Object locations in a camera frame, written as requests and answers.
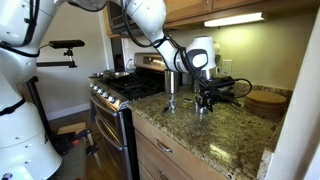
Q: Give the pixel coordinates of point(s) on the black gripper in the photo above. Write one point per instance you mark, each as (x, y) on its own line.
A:
(207, 93)

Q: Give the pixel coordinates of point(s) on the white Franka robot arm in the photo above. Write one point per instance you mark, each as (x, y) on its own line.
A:
(20, 133)

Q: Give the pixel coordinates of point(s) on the gray robot base platform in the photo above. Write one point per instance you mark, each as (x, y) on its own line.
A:
(71, 163)

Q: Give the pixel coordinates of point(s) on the steel utensil canister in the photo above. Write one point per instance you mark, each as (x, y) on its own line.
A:
(195, 86)

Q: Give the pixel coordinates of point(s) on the black cast iron skillet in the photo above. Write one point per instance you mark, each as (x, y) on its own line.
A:
(230, 98)

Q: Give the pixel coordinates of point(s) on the empty steel canister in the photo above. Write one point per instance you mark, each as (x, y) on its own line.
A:
(171, 81)

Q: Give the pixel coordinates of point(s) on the round mesh strainer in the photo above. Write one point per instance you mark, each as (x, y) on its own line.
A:
(217, 48)

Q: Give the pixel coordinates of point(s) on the stack of wooden boards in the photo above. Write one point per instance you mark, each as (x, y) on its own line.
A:
(265, 100)

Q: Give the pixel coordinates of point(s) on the under-cabinet light bar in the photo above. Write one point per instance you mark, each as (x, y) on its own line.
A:
(235, 19)

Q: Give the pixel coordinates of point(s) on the steel frying pan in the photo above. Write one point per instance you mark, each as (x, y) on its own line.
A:
(113, 74)

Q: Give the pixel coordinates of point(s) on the wooden upper cabinet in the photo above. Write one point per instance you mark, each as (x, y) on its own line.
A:
(190, 6)

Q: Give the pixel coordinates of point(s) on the stainless gas range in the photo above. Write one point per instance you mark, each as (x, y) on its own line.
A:
(110, 133)

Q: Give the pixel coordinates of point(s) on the small wooden board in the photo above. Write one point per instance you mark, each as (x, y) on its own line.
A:
(71, 128)

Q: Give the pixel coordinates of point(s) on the black clamp tool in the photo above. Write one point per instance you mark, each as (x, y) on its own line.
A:
(66, 140)

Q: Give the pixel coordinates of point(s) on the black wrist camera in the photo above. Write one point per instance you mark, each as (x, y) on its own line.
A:
(221, 82)

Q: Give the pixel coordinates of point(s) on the white wall outlet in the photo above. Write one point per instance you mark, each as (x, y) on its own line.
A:
(227, 67)

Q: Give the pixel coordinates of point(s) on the black stereo camera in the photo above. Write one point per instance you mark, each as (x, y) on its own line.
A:
(66, 44)

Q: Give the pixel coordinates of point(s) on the black camera stand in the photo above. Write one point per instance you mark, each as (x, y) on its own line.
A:
(50, 63)

